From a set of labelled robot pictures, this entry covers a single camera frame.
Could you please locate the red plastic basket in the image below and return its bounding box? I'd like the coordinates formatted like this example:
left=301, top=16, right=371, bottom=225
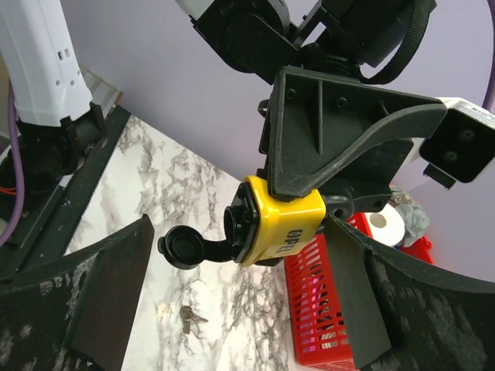
left=284, top=211, right=434, bottom=369

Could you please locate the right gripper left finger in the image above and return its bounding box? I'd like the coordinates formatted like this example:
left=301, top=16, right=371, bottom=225
left=1, top=215, right=154, bottom=370

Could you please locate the yellow padlock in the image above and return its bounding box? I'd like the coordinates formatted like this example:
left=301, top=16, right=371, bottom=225
left=158, top=175, right=354, bottom=270

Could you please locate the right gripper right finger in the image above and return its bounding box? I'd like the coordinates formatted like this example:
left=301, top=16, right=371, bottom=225
left=324, top=216, right=494, bottom=370

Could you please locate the grey crumpled printed bag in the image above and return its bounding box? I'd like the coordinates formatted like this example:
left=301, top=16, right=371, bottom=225
left=390, top=185, right=430, bottom=247

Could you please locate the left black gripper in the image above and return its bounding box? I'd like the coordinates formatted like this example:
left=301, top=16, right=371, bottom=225
left=257, top=66, right=447, bottom=213

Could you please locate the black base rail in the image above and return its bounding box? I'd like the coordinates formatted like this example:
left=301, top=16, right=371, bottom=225
left=1, top=104, right=131, bottom=279

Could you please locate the white toilet paper roll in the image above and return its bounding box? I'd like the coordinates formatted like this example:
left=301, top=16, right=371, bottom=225
left=364, top=204, right=405, bottom=247

